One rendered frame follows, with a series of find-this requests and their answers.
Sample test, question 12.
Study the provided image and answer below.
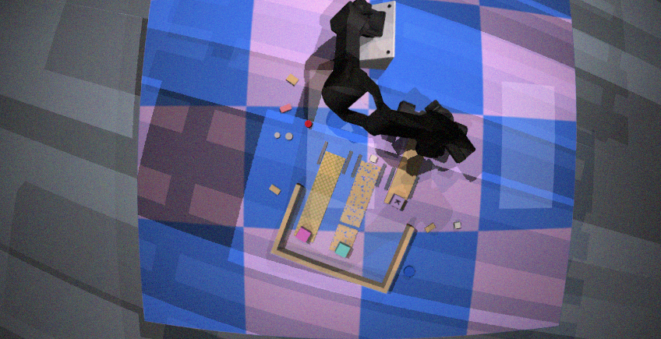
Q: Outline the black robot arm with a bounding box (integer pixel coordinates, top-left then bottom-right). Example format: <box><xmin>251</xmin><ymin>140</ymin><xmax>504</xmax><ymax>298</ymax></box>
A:
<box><xmin>321</xmin><ymin>0</ymin><xmax>475</xmax><ymax>163</ymax></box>

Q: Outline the small orange rectangular block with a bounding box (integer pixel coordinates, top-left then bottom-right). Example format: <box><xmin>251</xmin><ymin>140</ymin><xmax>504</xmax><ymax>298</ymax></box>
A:
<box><xmin>269</xmin><ymin>184</ymin><xmax>281</xmax><ymax>194</ymax></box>

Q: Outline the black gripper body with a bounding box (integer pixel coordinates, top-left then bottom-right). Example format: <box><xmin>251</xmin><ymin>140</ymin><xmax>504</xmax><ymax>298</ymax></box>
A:
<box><xmin>398</xmin><ymin>101</ymin><xmax>468</xmax><ymax>135</ymax></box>

